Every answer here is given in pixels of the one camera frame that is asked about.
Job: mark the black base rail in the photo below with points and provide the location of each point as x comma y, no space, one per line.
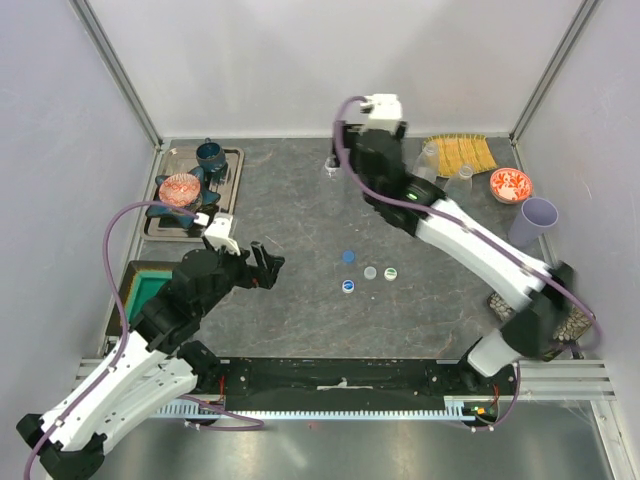
244,376

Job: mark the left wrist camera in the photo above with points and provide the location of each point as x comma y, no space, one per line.
219,233

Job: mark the yellow woven tray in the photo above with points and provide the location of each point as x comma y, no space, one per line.
458,149

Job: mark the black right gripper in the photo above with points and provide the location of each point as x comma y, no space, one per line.
350,135

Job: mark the red floral bowl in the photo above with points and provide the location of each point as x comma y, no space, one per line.
510,185

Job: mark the red-label clear bottle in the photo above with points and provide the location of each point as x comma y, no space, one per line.
426,166

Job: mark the metal serving tray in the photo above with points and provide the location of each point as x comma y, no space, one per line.
182,158

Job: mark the dark blue star plate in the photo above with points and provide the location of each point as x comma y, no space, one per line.
184,217

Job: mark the dark teal mug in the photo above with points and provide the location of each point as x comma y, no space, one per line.
210,156

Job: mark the slotted cable duct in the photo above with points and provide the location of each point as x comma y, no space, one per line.
432,409

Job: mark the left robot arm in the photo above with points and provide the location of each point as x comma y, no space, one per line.
155,361

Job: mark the purple plastic cup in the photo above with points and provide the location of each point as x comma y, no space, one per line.
535,217

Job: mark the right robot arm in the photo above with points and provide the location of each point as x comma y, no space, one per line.
537,293

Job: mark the white bottle cap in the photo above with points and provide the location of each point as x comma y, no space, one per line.
370,272

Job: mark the clear bottle blue-white cap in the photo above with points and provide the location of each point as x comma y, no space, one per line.
333,191

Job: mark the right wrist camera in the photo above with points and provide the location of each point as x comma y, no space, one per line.
383,112

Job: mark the blue bottle cap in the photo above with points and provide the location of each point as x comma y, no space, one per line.
348,256

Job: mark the green-label Cestbon bottle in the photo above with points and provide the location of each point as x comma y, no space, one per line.
459,186

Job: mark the green square dish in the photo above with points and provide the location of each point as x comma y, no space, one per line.
141,281

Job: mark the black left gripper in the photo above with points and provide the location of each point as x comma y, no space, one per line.
265,273

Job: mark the green-white Cestbon cap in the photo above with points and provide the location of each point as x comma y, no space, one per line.
390,274

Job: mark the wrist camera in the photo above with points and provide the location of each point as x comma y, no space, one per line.
219,233
383,112

